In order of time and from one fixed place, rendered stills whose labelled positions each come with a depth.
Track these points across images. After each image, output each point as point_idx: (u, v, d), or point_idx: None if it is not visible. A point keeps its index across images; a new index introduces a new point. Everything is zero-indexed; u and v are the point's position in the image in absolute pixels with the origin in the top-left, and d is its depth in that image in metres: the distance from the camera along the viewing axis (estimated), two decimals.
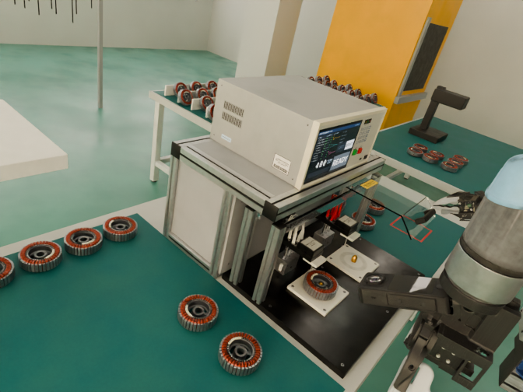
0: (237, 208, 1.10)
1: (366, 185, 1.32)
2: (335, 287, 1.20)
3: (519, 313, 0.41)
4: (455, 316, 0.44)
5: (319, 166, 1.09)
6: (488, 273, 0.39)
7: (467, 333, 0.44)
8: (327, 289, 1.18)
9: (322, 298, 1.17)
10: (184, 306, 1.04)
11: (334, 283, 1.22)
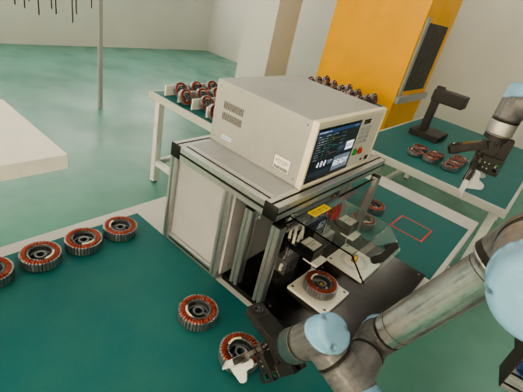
0: (237, 208, 1.10)
1: (314, 212, 1.08)
2: (335, 287, 1.20)
3: (296, 371, 0.78)
4: (275, 352, 0.82)
5: (319, 166, 1.09)
6: (287, 348, 0.75)
7: (276, 362, 0.83)
8: (327, 289, 1.18)
9: (322, 298, 1.17)
10: (184, 306, 1.04)
11: (334, 283, 1.22)
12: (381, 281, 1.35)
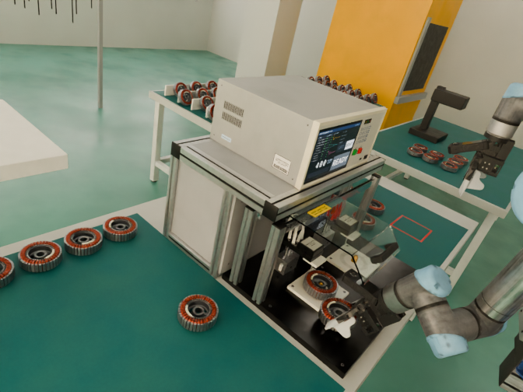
0: (237, 208, 1.10)
1: (314, 212, 1.08)
2: (335, 287, 1.20)
3: (401, 319, 0.94)
4: (376, 307, 0.98)
5: (319, 166, 1.09)
6: (396, 300, 0.91)
7: (377, 315, 0.99)
8: (327, 289, 1.18)
9: (322, 298, 1.17)
10: (184, 306, 1.04)
11: (334, 283, 1.22)
12: (381, 281, 1.35)
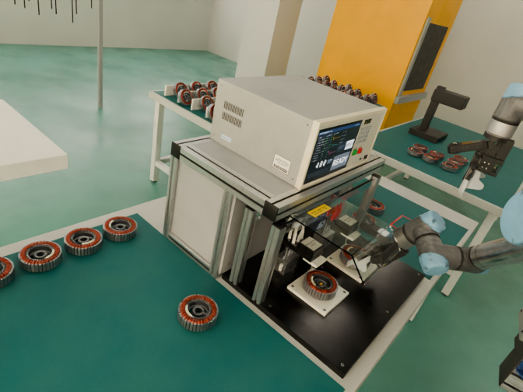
0: (237, 208, 1.10)
1: (314, 212, 1.08)
2: (335, 279, 1.23)
3: (406, 253, 1.25)
4: None
5: (319, 166, 1.09)
6: (404, 238, 1.21)
7: None
8: (332, 286, 1.20)
9: (333, 296, 1.19)
10: (184, 306, 1.04)
11: (329, 276, 1.24)
12: (381, 281, 1.35)
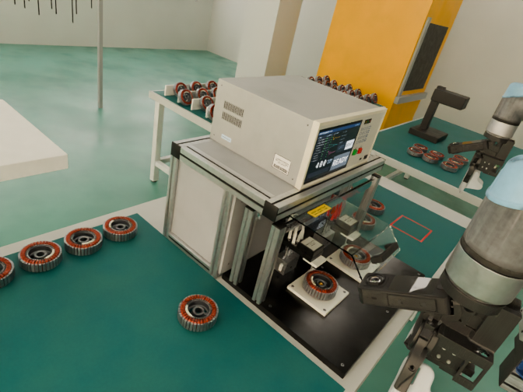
0: (237, 208, 1.10)
1: (314, 212, 1.08)
2: (335, 279, 1.23)
3: (520, 313, 0.41)
4: (456, 317, 0.44)
5: (319, 166, 1.09)
6: (489, 274, 0.39)
7: (468, 334, 0.44)
8: (332, 286, 1.20)
9: (333, 296, 1.19)
10: (184, 306, 1.04)
11: (329, 276, 1.24)
12: None
